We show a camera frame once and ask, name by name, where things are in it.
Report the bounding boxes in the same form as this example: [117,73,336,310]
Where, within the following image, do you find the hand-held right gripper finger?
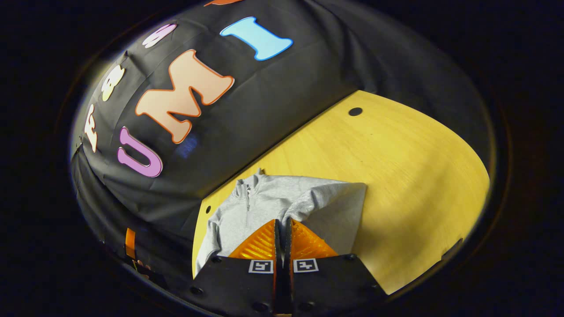
[282,218,389,316]
[187,219,282,316]

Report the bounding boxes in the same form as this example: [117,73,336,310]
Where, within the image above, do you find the grey sweatshirt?
[195,168,367,278]

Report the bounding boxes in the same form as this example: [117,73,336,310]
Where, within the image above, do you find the black backdrop cloth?
[70,0,492,282]

